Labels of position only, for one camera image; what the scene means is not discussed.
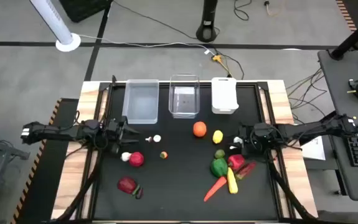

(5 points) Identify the yellow toy corn cob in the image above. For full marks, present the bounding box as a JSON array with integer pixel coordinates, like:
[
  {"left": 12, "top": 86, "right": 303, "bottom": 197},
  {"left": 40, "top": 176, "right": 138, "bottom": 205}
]
[{"left": 227, "top": 175, "right": 239, "bottom": 195}]

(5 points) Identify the white paper sheet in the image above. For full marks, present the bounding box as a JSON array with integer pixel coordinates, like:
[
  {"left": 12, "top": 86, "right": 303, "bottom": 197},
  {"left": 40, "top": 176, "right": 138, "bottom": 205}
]
[{"left": 301, "top": 136, "right": 326, "bottom": 161}]

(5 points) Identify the orange toy carrot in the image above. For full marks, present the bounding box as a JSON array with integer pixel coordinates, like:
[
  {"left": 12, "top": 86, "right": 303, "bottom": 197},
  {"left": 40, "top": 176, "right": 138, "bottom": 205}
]
[{"left": 203, "top": 175, "right": 228, "bottom": 202}]

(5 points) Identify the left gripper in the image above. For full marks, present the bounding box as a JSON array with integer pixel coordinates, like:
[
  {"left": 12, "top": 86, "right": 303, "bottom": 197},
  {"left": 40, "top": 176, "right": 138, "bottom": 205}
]
[{"left": 105, "top": 116, "right": 141, "bottom": 154}]

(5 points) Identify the white tower fan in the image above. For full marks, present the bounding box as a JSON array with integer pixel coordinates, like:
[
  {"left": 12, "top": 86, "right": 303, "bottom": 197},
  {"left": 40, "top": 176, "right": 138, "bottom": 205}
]
[{"left": 29, "top": 0, "right": 82, "bottom": 52}]

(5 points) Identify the yellow toy lemon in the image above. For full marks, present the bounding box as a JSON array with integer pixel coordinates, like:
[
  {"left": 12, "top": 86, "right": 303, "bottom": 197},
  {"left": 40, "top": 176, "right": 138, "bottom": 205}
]
[{"left": 212, "top": 129, "right": 224, "bottom": 144}]

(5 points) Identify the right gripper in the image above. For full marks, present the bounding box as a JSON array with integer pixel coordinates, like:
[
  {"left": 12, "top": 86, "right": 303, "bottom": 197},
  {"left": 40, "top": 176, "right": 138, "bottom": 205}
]
[{"left": 228, "top": 123, "right": 262, "bottom": 156}]

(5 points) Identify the small purple toy eggplant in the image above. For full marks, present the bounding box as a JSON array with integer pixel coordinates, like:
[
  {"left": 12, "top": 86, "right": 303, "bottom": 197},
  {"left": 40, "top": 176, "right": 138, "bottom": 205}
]
[{"left": 133, "top": 185, "right": 144, "bottom": 200}]

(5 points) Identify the clear plastic bin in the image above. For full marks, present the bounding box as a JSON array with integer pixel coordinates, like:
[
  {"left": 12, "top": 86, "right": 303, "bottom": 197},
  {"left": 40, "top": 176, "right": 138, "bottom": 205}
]
[{"left": 169, "top": 73, "right": 200, "bottom": 119}]

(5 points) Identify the dark red toy fruit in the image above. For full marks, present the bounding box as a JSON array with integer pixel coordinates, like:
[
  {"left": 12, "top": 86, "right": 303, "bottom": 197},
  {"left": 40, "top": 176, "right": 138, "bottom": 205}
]
[{"left": 116, "top": 176, "right": 138, "bottom": 194}]

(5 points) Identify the grey desk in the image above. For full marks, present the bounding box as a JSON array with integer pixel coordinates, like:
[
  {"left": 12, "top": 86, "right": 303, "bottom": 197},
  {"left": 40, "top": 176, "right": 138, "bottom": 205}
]
[{"left": 318, "top": 49, "right": 358, "bottom": 202}]

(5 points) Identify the red toy bell pepper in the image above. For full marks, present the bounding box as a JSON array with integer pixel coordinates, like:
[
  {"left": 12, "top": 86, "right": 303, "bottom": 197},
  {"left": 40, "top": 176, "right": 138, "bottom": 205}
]
[{"left": 227, "top": 154, "right": 246, "bottom": 170}]

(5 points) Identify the black desk leg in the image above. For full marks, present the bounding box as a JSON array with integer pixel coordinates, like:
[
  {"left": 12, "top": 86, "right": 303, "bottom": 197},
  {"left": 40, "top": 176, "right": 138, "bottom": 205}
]
[{"left": 329, "top": 11, "right": 358, "bottom": 60}]

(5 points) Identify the grey equipment stand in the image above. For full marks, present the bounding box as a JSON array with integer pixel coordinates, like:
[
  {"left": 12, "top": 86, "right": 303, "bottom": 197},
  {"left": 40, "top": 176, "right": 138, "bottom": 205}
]
[{"left": 0, "top": 126, "right": 30, "bottom": 224}]

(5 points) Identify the dark red toy chili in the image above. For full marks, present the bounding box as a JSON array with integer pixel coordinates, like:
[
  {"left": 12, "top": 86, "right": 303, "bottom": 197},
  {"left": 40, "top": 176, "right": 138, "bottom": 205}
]
[{"left": 235, "top": 161, "right": 257, "bottom": 180}]

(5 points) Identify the frosted translucent plastic bin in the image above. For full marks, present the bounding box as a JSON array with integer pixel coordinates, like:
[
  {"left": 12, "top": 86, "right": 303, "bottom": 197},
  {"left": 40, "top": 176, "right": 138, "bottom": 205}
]
[{"left": 121, "top": 78, "right": 160, "bottom": 124}]

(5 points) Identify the white plastic handled bin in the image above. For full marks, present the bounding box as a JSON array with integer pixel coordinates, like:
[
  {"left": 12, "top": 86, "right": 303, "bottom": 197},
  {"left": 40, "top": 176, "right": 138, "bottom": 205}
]
[{"left": 211, "top": 77, "right": 240, "bottom": 114}]

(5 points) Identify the black cable conduit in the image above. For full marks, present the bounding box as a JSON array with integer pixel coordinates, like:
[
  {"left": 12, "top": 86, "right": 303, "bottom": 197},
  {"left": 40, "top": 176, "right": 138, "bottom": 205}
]
[
  {"left": 265, "top": 151, "right": 312, "bottom": 222},
  {"left": 54, "top": 146, "right": 103, "bottom": 222}
]

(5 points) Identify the black floor stand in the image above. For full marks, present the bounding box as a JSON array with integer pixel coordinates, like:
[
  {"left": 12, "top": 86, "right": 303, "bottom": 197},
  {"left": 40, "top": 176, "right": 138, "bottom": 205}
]
[{"left": 195, "top": 0, "right": 220, "bottom": 44}]

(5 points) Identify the green toy bell pepper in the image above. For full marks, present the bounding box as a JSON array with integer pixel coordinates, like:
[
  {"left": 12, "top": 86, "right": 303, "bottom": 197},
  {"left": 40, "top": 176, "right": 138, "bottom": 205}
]
[{"left": 210, "top": 158, "right": 229, "bottom": 179}]

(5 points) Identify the red toy apple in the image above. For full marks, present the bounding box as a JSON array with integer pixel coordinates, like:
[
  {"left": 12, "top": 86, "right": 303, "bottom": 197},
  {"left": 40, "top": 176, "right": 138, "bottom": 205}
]
[{"left": 128, "top": 151, "right": 145, "bottom": 168}]

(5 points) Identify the black hazard-striped platform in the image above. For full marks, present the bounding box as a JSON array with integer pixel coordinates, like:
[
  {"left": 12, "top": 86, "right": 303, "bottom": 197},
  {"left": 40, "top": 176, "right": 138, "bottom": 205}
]
[{"left": 10, "top": 98, "right": 80, "bottom": 224}]

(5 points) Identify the black aluminium table frame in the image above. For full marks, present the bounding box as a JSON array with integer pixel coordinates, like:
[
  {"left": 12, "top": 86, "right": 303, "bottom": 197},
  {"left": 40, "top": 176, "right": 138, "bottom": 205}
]
[{"left": 75, "top": 80, "right": 291, "bottom": 224}]

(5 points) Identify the black crate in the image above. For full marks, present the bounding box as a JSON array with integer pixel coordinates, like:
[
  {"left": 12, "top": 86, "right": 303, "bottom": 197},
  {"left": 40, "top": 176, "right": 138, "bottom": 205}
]
[{"left": 59, "top": 0, "right": 113, "bottom": 23}]

